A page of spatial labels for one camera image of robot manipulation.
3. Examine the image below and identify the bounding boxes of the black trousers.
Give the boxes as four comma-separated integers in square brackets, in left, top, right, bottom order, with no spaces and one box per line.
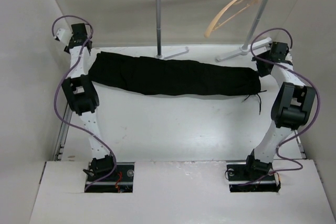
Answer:
[89,52,262,98]

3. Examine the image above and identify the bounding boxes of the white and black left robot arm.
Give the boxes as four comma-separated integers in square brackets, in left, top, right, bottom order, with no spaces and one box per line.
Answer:
[57,23,118,182]

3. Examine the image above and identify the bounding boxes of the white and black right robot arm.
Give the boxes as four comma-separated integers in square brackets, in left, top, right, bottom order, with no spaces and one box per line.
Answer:
[243,42,317,180]

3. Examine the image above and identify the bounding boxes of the beige plastic hanger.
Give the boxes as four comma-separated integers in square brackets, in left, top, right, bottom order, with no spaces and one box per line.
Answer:
[204,0,259,38]

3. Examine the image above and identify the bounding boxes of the white and silver clothes rack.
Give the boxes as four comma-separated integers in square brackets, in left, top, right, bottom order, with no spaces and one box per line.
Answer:
[153,0,282,62]

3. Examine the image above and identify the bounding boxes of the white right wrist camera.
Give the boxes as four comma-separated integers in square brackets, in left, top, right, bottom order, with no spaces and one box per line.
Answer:
[285,51,293,65]

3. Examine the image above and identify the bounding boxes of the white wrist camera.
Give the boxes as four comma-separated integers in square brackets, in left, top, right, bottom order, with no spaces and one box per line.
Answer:
[285,51,293,65]
[54,28,72,46]

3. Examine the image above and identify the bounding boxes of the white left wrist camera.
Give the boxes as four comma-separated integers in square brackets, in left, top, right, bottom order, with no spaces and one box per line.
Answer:
[54,28,72,46]

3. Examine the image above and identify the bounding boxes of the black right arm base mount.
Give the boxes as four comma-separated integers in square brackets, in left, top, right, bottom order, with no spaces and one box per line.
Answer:
[225,162,281,193]

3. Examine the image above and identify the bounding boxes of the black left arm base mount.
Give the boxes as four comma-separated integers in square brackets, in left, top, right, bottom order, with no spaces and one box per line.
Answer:
[84,163,135,193]

